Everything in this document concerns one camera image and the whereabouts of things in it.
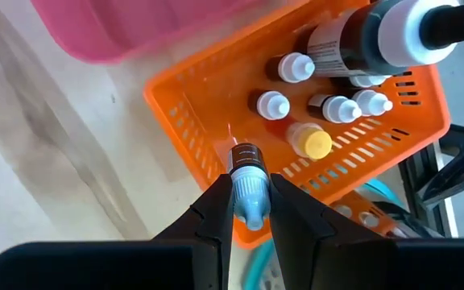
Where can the orange plastic basket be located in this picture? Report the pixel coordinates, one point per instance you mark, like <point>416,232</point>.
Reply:
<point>216,92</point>

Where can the red vial yellow cap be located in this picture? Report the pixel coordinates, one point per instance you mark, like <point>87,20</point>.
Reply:
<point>312,143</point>

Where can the black dropper bottle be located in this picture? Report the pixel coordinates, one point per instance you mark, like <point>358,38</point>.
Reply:
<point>248,161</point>

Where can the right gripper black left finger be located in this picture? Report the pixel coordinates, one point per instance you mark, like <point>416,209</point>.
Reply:
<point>95,266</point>

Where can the large dark bottle black nozzle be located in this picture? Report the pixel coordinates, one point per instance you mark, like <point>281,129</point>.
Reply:
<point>349,40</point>

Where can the pink plastic tray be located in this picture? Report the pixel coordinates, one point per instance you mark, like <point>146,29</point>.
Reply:
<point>115,28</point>

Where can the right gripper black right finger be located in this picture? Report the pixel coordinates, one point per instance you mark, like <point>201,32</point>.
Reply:
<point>377,266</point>

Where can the dark purple dropper bottle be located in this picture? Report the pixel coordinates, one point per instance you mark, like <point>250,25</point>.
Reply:
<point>294,66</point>

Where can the green dropper bottle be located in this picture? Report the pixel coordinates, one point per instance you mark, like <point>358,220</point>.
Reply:
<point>338,108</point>

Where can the white-capped dark dropper bottle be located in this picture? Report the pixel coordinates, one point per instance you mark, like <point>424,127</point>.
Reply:
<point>367,80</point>
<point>373,102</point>

